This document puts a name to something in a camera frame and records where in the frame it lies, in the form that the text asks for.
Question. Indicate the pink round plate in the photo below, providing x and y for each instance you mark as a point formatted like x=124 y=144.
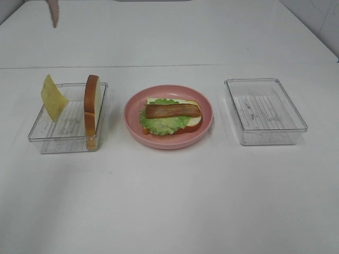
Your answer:
x=174 y=141

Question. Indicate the pink bacon strip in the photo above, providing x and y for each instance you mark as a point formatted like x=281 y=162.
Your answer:
x=54 y=11

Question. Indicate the white bread slice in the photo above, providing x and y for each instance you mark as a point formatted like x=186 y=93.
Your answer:
x=92 y=107
x=197 y=121

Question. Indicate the clear right plastic container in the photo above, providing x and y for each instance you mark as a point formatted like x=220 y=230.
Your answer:
x=263 y=112

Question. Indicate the yellow cheese slice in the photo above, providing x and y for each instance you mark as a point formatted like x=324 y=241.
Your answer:
x=52 y=98

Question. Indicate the green lettuce leaf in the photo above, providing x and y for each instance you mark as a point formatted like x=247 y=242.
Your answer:
x=165 y=126

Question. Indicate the clear plastic container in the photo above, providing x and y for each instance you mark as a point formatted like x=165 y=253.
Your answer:
x=263 y=112
x=67 y=134

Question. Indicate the brown bacon strip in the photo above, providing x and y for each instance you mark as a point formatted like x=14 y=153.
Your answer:
x=154 y=111

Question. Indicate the clear left plastic container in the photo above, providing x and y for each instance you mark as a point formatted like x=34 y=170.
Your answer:
x=67 y=134

